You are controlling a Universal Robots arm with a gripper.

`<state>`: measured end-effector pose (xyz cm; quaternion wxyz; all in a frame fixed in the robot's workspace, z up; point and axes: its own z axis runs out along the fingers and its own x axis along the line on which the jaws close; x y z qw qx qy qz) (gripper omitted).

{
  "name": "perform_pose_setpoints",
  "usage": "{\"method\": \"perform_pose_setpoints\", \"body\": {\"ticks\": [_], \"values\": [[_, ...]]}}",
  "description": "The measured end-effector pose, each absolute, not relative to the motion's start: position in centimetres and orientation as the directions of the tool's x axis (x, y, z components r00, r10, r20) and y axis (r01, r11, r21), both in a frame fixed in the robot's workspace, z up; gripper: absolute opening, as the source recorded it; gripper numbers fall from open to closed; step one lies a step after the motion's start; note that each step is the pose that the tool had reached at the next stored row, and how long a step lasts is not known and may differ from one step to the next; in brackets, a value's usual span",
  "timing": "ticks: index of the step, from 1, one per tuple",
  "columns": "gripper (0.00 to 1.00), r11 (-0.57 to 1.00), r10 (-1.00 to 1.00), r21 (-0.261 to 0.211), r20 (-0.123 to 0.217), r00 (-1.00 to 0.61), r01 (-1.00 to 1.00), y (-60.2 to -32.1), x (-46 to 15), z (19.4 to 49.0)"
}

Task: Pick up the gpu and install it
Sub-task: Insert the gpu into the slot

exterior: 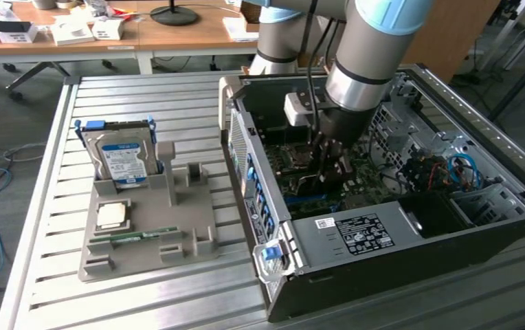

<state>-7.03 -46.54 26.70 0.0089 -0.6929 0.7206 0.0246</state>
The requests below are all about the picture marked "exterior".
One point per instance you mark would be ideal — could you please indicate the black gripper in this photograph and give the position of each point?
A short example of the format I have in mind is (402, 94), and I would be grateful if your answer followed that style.
(345, 125)

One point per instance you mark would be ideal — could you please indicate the black graphics card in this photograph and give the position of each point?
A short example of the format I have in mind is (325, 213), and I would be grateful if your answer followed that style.
(317, 184)

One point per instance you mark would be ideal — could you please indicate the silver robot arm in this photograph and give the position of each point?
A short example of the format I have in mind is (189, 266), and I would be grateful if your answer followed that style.
(373, 41)

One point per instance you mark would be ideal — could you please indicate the CPU socket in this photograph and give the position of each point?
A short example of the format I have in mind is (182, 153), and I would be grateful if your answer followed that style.
(297, 156)

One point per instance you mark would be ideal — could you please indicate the green motherboard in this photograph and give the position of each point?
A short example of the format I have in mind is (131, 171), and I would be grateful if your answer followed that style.
(373, 192)

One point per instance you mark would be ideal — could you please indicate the blue expansion slot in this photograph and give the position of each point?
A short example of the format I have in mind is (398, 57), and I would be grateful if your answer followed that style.
(306, 200)

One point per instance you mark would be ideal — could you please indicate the grey power supply unit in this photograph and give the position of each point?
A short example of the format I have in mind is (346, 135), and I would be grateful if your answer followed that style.
(317, 247)

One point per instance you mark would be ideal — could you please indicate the white paper stack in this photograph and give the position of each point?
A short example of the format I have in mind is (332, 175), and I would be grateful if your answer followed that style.
(239, 29)

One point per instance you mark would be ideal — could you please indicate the wooden cabinet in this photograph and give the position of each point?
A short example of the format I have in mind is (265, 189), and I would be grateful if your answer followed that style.
(464, 34)

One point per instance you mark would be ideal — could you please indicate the blue case latch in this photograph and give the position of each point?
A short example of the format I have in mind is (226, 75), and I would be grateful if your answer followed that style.
(270, 251)

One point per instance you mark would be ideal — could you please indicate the open black PC case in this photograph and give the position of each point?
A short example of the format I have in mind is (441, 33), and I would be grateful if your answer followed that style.
(382, 275)

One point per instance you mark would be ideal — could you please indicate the grey parts rack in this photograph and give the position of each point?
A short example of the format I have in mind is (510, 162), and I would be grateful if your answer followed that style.
(153, 206)

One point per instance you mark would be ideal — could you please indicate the black monitor stand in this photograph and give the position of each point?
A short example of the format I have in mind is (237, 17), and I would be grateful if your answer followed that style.
(174, 15)

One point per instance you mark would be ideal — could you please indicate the green RAM stick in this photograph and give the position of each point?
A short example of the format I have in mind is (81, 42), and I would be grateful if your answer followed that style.
(143, 235)

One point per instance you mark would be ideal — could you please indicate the silver CPU chip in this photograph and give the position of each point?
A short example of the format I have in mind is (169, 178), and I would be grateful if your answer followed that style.
(110, 214)

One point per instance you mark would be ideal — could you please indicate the small white printed box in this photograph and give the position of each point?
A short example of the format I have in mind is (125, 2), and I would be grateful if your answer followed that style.
(106, 30)

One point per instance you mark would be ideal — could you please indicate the flat white box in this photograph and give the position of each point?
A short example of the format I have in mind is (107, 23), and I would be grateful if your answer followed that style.
(73, 32)

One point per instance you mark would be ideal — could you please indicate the black chair base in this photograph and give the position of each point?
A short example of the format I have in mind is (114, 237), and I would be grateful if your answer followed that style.
(29, 77)

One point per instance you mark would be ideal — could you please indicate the wooden desk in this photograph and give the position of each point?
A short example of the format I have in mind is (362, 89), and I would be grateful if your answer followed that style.
(25, 48)

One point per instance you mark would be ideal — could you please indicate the cardboard box with white label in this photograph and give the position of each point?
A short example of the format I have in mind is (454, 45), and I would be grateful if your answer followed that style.
(13, 34)

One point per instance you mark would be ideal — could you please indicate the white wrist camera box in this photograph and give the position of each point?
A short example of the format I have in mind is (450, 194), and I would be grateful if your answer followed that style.
(300, 110)

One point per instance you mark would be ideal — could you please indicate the hard disk with blue bracket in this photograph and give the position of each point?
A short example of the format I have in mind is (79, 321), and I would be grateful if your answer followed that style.
(118, 158)

